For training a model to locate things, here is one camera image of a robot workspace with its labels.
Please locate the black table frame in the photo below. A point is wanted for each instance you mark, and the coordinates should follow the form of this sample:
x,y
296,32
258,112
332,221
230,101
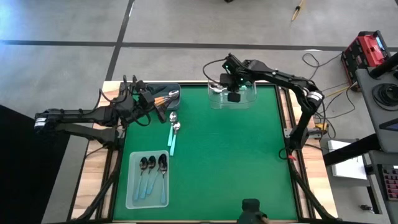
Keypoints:
x,y
192,83

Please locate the gray-blue plastic bin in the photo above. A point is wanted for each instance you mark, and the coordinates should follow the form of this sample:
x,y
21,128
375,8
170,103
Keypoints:
x,y
175,105

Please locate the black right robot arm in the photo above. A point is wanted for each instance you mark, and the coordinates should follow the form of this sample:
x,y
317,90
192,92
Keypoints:
x,y
298,84

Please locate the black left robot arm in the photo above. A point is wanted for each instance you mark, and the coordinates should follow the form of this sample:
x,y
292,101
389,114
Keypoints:
x,y
77,116

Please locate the white box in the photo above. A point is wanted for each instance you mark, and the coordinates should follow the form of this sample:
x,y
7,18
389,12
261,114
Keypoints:
x,y
345,171

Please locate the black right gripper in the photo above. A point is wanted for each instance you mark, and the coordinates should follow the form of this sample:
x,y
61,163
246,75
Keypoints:
x,y
230,82

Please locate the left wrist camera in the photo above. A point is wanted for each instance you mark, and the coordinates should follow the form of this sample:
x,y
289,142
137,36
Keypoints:
x,y
146,99

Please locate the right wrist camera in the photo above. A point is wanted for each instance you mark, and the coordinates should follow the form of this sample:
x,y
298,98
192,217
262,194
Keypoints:
x,y
228,63

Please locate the black bar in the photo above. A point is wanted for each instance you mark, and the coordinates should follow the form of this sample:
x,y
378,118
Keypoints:
x,y
351,152

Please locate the red and black tool case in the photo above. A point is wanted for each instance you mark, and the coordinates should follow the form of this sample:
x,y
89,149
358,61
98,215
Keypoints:
x,y
367,49

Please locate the gray cart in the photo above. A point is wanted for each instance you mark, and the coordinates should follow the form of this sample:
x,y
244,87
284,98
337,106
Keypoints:
x,y
365,99

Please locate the black diagonal frame strut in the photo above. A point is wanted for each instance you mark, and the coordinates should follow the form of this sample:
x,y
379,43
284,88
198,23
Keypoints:
x,y
314,199
95,199

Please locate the black tube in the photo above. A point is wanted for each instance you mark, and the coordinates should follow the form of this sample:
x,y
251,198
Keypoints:
x,y
384,67

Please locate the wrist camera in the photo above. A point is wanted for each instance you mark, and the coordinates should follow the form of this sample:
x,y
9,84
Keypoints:
x,y
228,63
146,99

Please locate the black floor mat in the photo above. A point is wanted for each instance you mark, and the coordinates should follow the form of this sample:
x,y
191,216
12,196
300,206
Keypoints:
x,y
28,174

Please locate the small black connector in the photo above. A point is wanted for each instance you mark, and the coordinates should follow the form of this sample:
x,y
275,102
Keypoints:
x,y
367,208

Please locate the wooden stick with black tip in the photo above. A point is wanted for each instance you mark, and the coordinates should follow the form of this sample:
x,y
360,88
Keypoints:
x,y
297,12

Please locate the frosted white plastic bin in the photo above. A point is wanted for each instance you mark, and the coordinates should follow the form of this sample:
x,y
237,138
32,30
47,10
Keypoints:
x,y
130,174

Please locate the clear plastic bin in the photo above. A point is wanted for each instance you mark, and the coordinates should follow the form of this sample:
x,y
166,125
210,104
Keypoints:
x,y
248,104

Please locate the yellow and black plug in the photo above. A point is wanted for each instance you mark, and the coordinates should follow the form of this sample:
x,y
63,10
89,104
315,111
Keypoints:
x,y
321,127

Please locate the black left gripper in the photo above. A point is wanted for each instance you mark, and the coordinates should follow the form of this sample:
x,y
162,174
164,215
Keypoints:
x,y
130,107

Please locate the green table mat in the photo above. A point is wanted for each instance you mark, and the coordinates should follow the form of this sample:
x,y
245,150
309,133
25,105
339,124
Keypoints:
x,y
217,155

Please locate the dark tablet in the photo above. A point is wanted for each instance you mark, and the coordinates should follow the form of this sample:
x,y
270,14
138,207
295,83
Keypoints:
x,y
392,126

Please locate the keypad with blue keys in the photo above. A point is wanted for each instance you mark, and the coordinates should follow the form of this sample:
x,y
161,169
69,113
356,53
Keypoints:
x,y
391,183

